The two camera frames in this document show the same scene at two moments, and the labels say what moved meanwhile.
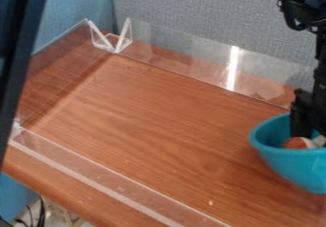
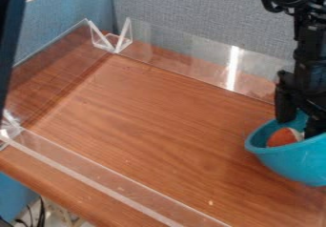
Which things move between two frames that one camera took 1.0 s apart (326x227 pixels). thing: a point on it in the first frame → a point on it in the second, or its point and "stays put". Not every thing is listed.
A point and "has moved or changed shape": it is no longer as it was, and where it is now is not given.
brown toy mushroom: x=301 y=143 → x=283 y=136
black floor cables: x=40 y=219 stays put
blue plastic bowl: x=299 y=166 has moved or changed shape
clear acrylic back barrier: x=262 y=75 stays put
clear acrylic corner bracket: x=112 y=42 stays put
